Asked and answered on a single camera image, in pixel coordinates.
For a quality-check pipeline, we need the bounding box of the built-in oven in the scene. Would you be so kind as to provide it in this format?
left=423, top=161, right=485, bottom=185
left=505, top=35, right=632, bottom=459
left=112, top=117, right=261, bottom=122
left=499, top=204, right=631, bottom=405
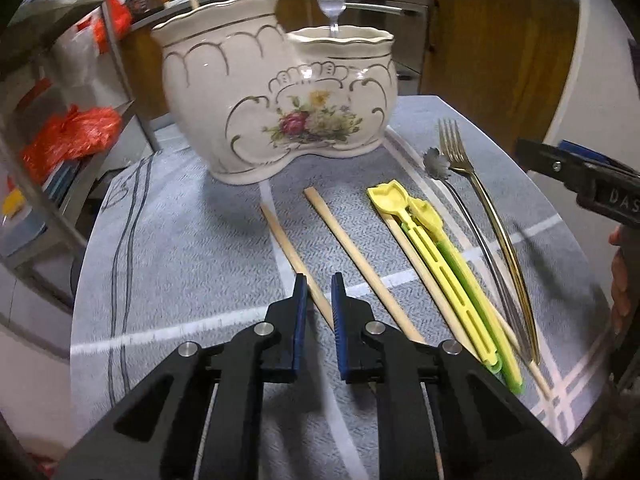
left=344, top=0, right=437, bottom=97

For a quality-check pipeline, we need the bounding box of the floral ceramic utensil holder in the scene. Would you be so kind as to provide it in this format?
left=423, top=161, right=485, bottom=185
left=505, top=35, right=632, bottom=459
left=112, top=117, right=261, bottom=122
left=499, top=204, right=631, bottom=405
left=150, top=0, right=398, bottom=186

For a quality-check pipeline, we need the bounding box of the grey striped tablecloth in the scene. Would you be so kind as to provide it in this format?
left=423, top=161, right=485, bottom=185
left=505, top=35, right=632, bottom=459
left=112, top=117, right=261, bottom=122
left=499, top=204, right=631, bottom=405
left=70, top=94, right=619, bottom=480

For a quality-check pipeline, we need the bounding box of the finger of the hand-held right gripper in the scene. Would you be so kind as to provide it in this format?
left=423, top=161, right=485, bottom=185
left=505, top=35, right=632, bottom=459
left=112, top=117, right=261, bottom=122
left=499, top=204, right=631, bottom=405
left=515, top=138, right=602, bottom=194
left=559, top=140, right=640, bottom=179

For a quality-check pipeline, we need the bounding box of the silver spoon with flower handle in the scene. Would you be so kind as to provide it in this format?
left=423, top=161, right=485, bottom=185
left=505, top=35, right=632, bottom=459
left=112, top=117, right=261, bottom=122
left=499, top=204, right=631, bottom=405
left=422, top=146, right=532, bottom=363

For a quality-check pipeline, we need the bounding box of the gold fork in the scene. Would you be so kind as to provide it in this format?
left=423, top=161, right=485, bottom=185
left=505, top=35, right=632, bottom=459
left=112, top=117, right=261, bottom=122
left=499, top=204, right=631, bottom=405
left=437, top=117, right=542, bottom=367

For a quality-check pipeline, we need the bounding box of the wooden cabinet beside oven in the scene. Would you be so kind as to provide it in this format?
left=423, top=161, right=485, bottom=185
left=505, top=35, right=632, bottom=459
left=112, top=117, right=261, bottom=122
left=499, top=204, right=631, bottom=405
left=429, top=0, right=582, bottom=153

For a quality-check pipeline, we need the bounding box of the person's right hand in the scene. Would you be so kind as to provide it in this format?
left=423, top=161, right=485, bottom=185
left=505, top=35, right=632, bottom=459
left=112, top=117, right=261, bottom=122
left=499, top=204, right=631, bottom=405
left=608, top=220, right=640, bottom=332

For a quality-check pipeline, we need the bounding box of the green plastic utensil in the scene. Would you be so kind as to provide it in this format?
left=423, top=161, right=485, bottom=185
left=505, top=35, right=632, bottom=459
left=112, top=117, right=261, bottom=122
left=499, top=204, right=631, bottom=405
left=437, top=240, right=525, bottom=395

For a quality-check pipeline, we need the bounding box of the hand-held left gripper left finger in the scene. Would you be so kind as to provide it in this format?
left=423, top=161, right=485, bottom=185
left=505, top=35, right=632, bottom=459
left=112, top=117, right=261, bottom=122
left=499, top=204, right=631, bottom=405
left=52, top=273, right=308, bottom=480

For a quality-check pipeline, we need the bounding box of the metal shelf rack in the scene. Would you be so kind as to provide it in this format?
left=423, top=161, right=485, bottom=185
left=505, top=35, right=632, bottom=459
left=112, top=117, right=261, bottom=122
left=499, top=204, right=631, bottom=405
left=0, top=0, right=166, bottom=273

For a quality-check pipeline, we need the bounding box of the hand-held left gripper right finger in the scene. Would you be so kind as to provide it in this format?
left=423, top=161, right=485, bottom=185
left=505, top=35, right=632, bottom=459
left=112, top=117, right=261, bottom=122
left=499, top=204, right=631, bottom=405
left=331, top=272, right=583, bottom=480

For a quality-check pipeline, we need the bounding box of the orange plastic bag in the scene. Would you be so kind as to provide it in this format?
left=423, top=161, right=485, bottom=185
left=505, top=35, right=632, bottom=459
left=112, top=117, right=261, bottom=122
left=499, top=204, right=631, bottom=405
left=21, top=104, right=124, bottom=182
left=89, top=0, right=134, bottom=54

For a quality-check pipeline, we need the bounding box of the silver fork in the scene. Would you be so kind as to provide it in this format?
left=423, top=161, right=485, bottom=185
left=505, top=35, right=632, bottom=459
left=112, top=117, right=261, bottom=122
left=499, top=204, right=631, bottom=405
left=315, top=0, right=347, bottom=38

